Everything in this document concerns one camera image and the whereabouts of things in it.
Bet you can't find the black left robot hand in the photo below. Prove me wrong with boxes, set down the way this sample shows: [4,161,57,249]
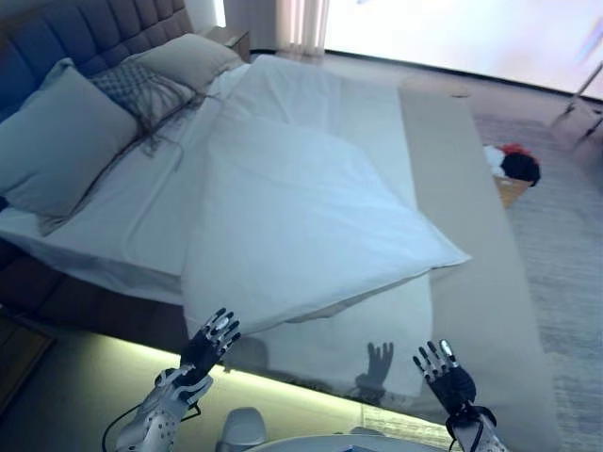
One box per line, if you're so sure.
[178,308,242,378]

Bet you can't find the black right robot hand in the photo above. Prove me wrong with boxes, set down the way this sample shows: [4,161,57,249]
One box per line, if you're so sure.
[412,338,477,415]

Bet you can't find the white duvet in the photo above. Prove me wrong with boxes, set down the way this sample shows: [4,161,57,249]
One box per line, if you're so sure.
[181,54,473,399]

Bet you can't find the silver left robot leg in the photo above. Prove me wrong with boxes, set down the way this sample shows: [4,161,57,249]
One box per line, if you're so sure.
[220,408,269,452]

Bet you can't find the silver robot torso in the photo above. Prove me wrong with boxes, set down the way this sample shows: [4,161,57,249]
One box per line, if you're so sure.
[256,423,454,452]

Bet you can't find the white fitted sheet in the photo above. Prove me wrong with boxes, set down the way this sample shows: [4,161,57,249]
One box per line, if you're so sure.
[0,63,251,303]

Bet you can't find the glass-top wooden cabinet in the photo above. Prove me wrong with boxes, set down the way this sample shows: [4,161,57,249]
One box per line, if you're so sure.
[0,305,58,407]

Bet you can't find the wooden laundry basket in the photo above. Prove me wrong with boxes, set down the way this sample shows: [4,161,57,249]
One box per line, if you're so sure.
[492,171,530,209]

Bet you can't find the white garment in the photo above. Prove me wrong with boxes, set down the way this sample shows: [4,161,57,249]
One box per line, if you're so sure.
[482,144,509,179]

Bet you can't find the red garment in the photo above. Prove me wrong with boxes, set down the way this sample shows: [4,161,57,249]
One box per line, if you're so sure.
[499,143,534,160]

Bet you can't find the large beige pillow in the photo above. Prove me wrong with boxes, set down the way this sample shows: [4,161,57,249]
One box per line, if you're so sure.
[0,64,141,236]

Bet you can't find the grey knitted fringed cushion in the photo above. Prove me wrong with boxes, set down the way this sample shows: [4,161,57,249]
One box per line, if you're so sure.
[89,60,228,174]

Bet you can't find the small wooden nightstand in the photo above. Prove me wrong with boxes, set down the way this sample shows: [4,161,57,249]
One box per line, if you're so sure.
[202,25,251,63]

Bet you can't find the white pillow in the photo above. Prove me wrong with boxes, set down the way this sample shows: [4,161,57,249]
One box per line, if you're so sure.
[35,56,91,98]

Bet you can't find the beige curtain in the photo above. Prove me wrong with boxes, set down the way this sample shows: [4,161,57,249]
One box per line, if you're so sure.
[275,0,327,57]

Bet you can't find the tufted upholstered headboard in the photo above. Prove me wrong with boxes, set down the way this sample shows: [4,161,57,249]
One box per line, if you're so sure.
[0,0,197,124]

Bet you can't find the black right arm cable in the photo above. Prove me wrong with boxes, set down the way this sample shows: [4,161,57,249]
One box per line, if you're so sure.
[445,404,496,452]

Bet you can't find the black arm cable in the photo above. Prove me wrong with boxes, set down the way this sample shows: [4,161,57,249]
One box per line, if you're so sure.
[445,404,496,452]
[102,407,145,452]

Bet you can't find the brown upholstered bed frame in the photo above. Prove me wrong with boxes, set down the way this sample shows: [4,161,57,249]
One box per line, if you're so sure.
[0,234,189,341]

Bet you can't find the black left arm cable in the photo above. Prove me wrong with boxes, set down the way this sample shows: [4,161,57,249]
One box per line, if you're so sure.
[102,407,145,452]

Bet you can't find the metal frame rack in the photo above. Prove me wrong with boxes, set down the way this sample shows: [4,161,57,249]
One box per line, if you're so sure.
[548,46,603,143]

